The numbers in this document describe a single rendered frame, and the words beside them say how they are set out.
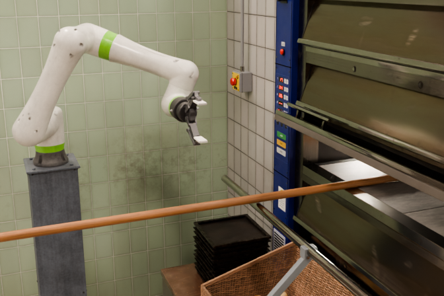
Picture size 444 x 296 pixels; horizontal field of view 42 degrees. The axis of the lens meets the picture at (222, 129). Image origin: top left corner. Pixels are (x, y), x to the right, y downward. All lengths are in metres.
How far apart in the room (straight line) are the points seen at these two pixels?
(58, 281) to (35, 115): 0.79
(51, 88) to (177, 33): 1.06
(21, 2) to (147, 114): 0.86
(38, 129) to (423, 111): 1.43
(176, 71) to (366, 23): 0.75
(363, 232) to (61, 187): 1.26
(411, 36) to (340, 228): 0.85
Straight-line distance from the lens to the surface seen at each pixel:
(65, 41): 2.25
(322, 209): 2.48
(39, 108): 2.36
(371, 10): 2.11
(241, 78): 2.95
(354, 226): 2.31
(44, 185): 2.57
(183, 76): 2.30
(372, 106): 2.09
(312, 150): 2.57
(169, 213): 2.02
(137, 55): 2.35
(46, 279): 2.74
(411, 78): 1.91
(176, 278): 2.88
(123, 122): 3.18
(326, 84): 2.35
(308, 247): 1.83
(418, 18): 1.91
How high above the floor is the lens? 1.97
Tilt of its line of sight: 14 degrees down
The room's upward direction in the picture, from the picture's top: straight up
